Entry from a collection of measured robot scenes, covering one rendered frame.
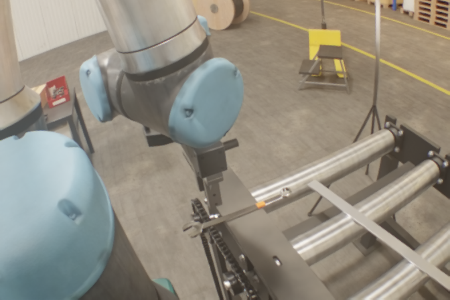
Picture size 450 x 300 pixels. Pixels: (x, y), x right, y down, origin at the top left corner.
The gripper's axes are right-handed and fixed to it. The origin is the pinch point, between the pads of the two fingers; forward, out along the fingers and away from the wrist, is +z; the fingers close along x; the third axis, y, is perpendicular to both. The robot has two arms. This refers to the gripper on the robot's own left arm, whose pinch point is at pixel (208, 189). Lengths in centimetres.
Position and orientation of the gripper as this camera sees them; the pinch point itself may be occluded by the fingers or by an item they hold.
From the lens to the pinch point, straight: 66.7
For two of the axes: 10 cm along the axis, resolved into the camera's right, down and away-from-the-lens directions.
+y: 9.1, -3.0, 2.8
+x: -3.9, -4.4, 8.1
